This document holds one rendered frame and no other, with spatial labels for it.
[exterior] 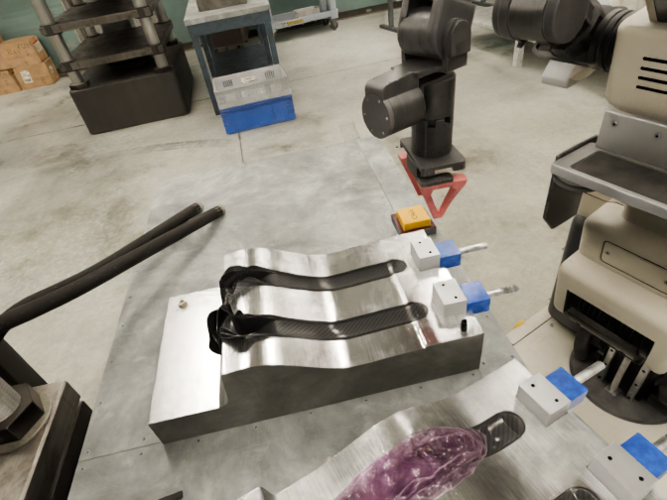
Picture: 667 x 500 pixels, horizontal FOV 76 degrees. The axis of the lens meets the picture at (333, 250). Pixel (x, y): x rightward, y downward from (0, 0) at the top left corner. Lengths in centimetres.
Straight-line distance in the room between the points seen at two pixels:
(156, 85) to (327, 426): 397
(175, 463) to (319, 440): 21
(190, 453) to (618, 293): 76
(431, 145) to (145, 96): 396
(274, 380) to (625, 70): 67
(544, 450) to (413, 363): 19
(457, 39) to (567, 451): 50
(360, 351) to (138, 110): 404
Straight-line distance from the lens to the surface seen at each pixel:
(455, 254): 76
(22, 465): 89
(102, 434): 82
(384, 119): 55
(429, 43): 56
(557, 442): 63
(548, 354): 145
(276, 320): 66
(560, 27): 72
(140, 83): 442
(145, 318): 95
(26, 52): 702
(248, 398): 66
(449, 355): 68
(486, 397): 64
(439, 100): 59
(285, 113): 376
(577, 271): 93
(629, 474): 61
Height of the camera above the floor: 140
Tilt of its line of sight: 39 degrees down
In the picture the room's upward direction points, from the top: 10 degrees counter-clockwise
